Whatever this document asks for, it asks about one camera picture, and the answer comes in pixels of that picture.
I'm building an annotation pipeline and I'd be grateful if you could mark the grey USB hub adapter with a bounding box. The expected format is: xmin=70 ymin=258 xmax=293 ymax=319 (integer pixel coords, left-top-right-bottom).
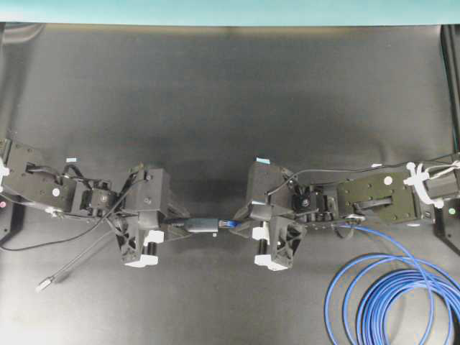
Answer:
xmin=167 ymin=218 xmax=219 ymax=234

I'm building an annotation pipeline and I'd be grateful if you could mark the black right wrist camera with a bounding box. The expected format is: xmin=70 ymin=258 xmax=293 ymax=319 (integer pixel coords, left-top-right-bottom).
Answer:
xmin=252 ymin=221 xmax=271 ymax=267

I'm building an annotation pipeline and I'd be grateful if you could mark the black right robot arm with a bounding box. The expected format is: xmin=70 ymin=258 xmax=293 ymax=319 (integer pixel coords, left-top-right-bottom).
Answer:
xmin=167 ymin=153 xmax=459 ymax=271

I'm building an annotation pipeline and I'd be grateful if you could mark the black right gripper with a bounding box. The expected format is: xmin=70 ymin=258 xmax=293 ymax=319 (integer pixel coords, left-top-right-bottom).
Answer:
xmin=229 ymin=162 xmax=306 ymax=271

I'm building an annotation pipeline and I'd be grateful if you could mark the small teal tape marker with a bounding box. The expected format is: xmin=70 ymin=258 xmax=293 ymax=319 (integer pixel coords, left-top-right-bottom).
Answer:
xmin=255 ymin=157 xmax=271 ymax=165

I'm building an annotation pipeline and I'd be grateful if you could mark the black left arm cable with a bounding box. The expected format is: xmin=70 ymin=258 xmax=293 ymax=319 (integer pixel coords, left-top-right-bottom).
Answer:
xmin=0 ymin=201 xmax=144 ymax=293

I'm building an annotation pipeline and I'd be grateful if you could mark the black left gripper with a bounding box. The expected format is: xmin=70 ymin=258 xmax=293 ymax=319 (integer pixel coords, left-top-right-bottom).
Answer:
xmin=117 ymin=164 xmax=190 ymax=268

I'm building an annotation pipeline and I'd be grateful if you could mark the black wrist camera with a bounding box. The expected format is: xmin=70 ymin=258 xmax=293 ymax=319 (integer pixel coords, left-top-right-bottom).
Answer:
xmin=142 ymin=230 xmax=165 ymax=266
xmin=252 ymin=221 xmax=271 ymax=267

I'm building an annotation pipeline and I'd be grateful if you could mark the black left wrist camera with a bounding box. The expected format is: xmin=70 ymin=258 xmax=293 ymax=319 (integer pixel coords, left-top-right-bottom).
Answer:
xmin=142 ymin=230 xmax=165 ymax=266

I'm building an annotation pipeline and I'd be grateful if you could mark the white cable tie clamp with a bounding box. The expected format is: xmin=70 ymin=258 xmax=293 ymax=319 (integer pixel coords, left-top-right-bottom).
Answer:
xmin=403 ymin=162 xmax=444 ymax=209

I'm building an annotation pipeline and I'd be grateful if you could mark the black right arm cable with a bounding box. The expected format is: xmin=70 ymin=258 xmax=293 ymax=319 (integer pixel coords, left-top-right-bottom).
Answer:
xmin=264 ymin=152 xmax=460 ymax=206

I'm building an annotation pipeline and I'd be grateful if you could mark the blue LAN cable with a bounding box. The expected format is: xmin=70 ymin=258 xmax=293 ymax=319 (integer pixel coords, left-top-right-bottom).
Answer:
xmin=217 ymin=217 xmax=460 ymax=345

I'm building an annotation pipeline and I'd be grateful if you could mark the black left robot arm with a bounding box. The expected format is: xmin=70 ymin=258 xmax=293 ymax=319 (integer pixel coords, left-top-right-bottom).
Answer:
xmin=1 ymin=139 xmax=191 ymax=267

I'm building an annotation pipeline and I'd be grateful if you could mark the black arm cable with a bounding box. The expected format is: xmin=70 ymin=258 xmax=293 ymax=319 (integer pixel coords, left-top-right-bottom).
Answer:
xmin=0 ymin=201 xmax=144 ymax=293
xmin=264 ymin=152 xmax=460 ymax=206

